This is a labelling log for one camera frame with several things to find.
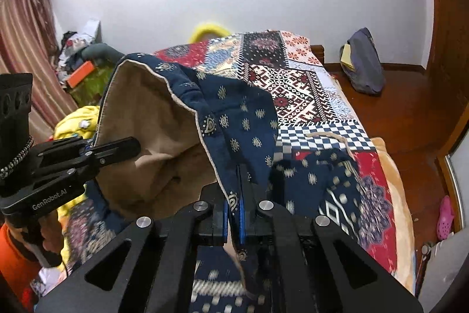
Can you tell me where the grey blue bag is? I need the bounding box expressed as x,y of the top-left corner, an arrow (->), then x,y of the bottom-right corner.
339,28 -> 385,96

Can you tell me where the pink rubber clog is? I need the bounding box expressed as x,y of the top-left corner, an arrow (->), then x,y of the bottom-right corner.
436,195 -> 454,241

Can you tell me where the orange box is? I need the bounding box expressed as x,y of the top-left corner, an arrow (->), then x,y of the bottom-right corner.
66,61 -> 95,88

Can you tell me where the navy patterned garment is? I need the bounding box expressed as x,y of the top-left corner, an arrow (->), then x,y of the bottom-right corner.
94,53 -> 361,312

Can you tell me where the orange sleeve forearm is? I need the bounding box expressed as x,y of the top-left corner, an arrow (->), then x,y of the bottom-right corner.
1,224 -> 41,312

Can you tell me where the beige fleece blanket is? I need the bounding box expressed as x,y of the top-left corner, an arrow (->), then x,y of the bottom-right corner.
371,137 -> 416,295

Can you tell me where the clutter clothes pile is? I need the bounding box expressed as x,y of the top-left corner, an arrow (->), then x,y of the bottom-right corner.
56,19 -> 123,106

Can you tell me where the striped pink curtain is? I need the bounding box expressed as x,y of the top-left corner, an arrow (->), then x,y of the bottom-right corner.
1,0 -> 76,143

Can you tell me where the patchwork bed cover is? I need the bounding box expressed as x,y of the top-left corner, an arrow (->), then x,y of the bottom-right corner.
154,30 -> 399,274

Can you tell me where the yellow printed cloth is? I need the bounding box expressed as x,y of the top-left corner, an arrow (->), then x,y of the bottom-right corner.
53,106 -> 100,140

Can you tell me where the left hand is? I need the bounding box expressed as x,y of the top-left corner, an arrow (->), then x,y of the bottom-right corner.
38,210 -> 64,255

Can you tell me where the white cabinet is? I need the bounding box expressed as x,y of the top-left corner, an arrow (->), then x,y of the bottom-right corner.
418,227 -> 468,312

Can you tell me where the yellow ring pillow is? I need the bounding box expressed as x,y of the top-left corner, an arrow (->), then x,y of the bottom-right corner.
188,22 -> 231,44

